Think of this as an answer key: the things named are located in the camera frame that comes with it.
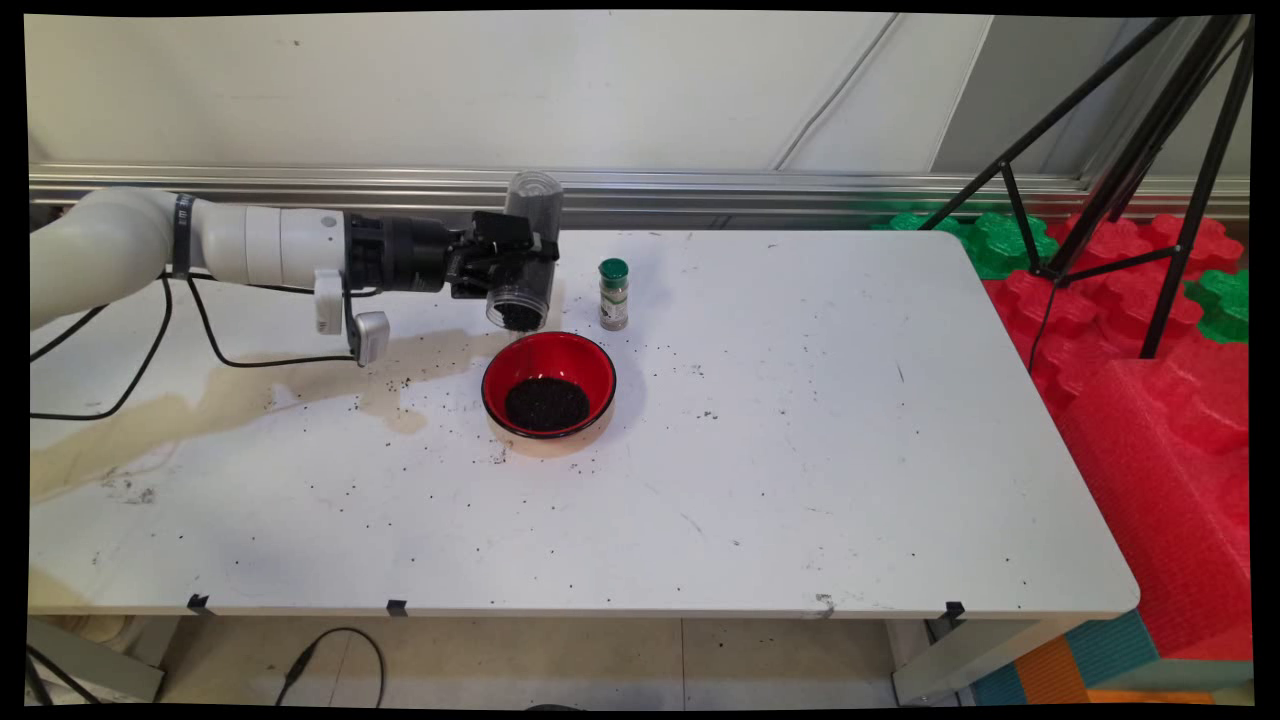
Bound orange foam mat tile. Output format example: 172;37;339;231
1015;635;1093;706

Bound large green foam puzzle piece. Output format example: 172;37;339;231
875;210;1059;281

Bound red foam puzzle pieces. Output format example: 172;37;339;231
982;213;1247;421

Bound grey table leg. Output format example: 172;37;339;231
893;618;1086;706

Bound grey table frame beam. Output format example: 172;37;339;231
25;618;166;703

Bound teal foam mat tile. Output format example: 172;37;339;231
975;610;1161;706

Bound small green foam puzzle piece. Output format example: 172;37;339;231
1185;268;1251;344

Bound green-capped spice bottle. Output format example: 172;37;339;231
598;258;631;332

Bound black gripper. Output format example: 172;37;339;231
345;210;560;301

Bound black floor cable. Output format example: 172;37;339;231
275;627;386;709

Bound clear jar with black granules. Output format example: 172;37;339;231
486;171;564;333

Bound aluminium rail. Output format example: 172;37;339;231
30;163;1251;231

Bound black cable with metal connector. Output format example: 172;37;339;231
28;643;103;704

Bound black granule pile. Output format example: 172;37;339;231
504;377;591;433

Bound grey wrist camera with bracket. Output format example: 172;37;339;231
313;268;391;367

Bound large red foam block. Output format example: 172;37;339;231
1055;340;1253;661

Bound red bowl with black rim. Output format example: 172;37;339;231
481;331;618;441

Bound black tripod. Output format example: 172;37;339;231
918;15;1254;376

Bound white wall cable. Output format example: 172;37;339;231
770;15;906;171

